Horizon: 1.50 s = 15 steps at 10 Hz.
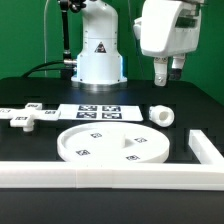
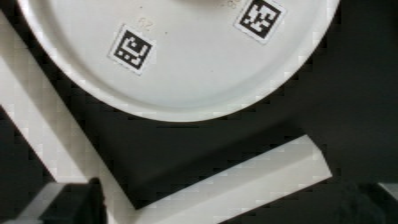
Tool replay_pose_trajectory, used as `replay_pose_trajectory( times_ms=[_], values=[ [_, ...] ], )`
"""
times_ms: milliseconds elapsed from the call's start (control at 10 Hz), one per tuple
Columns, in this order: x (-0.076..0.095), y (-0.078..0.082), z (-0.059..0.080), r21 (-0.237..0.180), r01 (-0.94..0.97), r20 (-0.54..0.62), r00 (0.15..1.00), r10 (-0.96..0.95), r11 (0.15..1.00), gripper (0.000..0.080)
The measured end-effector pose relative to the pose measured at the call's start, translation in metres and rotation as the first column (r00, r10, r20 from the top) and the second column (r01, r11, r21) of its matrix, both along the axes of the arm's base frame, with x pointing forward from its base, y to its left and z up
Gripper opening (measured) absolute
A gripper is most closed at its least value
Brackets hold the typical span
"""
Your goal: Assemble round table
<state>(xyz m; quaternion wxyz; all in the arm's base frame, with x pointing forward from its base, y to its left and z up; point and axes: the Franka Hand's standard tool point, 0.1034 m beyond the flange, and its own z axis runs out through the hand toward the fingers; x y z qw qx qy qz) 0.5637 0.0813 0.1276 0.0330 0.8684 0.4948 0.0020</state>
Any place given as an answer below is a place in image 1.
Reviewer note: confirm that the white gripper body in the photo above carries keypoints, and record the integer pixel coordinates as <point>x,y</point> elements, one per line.
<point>168,27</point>

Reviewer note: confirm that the white marker sheet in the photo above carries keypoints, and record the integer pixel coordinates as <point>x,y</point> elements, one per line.
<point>100,112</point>

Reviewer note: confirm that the white round table top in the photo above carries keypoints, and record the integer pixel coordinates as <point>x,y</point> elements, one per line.
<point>113,142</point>

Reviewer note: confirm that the white cross-shaped table base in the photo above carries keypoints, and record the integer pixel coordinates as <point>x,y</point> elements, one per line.
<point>25,118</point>

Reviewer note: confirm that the white L-shaped fence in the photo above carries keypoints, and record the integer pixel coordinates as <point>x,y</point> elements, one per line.
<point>207,174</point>

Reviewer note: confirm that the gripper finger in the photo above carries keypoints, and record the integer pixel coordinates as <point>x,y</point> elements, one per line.
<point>161,71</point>
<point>177,67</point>

